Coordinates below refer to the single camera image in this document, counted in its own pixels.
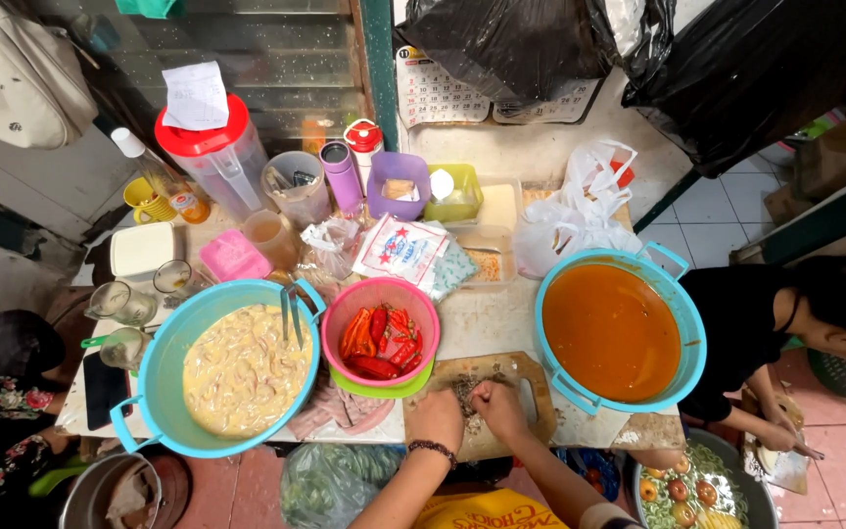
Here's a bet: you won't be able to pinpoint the blue plastic bag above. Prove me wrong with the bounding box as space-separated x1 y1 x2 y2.
555 448 622 503

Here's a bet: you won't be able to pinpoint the yellow printed apron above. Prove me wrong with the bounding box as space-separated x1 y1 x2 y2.
412 488 571 529

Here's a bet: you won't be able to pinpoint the wooden cutting board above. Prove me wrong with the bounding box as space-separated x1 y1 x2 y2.
402 351 558 462

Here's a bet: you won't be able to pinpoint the clear glass mug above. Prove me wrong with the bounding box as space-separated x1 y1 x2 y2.
84 281 158 328
153 259 204 302

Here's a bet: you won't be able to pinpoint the person's left hand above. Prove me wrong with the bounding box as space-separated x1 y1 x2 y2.
407 388 468 457

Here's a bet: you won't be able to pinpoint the glass mug with green handle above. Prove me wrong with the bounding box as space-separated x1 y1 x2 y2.
81 327 152 372

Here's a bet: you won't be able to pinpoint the green plastic plate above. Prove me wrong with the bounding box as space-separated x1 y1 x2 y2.
329 358 436 400

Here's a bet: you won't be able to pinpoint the white paper receipt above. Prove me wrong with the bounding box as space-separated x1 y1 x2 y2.
162 61 230 132

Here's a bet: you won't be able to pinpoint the plastic cup with tan liquid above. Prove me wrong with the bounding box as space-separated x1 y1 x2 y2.
241 210 301 271

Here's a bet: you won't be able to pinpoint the pink plastic box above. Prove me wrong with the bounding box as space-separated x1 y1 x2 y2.
199 228 274 283

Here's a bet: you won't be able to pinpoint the clear container with cream block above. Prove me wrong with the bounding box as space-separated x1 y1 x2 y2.
467 176 523 232

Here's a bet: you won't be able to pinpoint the person's right hand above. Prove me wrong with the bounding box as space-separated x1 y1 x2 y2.
469 380 534 445

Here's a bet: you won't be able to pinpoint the beige hanging bag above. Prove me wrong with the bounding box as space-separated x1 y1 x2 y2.
0 0 99 150

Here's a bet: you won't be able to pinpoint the clear container with crumbs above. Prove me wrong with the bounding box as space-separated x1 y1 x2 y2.
452 224 518 288

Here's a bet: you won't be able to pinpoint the pink plastic colander bowl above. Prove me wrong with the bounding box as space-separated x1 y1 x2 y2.
320 277 442 388

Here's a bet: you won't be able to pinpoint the purple thermos bottle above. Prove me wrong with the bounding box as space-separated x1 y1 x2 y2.
319 141 365 217

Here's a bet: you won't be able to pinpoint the orange bottle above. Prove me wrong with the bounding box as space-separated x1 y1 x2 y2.
300 118 329 157

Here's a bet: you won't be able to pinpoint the metal basin of vegetables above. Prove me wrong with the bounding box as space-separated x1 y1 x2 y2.
629 428 780 529

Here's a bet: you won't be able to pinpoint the blue basin with orange sauce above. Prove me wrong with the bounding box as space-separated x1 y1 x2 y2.
535 241 708 417

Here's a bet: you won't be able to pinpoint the teal patterned packet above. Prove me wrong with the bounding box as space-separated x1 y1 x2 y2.
423 239 480 302

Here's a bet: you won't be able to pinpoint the large black plastic bag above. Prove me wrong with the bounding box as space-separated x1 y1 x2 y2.
621 0 846 179

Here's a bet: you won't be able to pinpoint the metal pot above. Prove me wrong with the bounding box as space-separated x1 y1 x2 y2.
59 452 163 529

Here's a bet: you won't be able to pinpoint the heap of red chilies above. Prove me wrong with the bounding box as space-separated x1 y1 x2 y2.
340 305 425 381

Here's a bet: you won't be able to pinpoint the clear pitcher with red lid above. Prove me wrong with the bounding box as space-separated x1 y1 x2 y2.
154 93 275 221

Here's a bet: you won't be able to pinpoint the blue basin with creamy food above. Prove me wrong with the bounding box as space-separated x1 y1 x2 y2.
109 278 327 459

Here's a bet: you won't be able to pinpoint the metal tongs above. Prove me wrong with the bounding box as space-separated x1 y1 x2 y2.
280 283 306 352

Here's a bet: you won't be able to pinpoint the star print plastic packet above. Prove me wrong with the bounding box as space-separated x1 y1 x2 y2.
352 213 452 288

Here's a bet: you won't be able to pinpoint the purple plastic container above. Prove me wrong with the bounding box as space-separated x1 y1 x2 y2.
366 152 432 222

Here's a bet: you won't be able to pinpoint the black phone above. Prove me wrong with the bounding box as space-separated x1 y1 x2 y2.
82 351 134 432

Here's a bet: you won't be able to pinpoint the pink raw meat slices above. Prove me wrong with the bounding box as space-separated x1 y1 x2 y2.
287 382 397 442

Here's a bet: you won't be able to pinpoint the clear round tub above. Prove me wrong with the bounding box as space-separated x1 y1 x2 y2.
260 150 333 229

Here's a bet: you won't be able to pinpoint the yellow mug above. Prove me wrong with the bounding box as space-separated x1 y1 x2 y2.
122 176 178 225

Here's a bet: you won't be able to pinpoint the clear crumpled plastic bag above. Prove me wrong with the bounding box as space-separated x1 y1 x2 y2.
300 216 363 280

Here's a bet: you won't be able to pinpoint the green plastic container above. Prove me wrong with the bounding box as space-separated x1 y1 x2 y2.
423 163 485 223

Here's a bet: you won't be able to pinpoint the pile of chopped herbs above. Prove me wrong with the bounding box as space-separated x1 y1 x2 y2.
452 372 512 434

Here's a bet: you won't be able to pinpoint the dark bead bracelet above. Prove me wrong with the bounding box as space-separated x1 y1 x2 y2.
407 439 459 471

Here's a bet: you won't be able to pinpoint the white plastic bag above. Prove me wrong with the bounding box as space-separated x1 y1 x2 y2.
513 140 648 280

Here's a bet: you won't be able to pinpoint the white lidded box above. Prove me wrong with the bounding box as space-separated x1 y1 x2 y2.
109 221 176 280

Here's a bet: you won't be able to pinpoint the oil bottle with white cap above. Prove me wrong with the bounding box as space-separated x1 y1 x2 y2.
111 127 212 225

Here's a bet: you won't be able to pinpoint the plastic bag of green vegetables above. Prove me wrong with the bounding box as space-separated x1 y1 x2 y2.
280 443 405 529

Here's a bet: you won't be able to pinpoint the wall calendar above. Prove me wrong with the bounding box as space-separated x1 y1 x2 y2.
396 46 602 130

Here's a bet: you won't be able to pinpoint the cardboard box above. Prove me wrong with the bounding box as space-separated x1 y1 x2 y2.
790 121 846 203

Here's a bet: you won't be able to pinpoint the white bottle with red cap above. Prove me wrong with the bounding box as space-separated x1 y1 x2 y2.
343 118 385 192

